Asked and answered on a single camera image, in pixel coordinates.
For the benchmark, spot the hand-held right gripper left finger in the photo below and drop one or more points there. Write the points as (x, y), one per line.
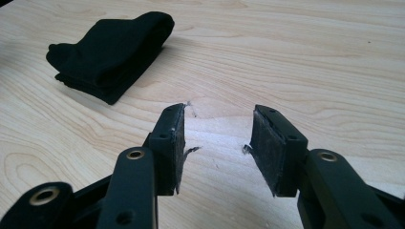
(167, 152)

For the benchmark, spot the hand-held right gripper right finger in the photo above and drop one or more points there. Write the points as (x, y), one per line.
(277, 152)

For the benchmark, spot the black sock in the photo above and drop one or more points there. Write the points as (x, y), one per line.
(121, 41)
(106, 93)

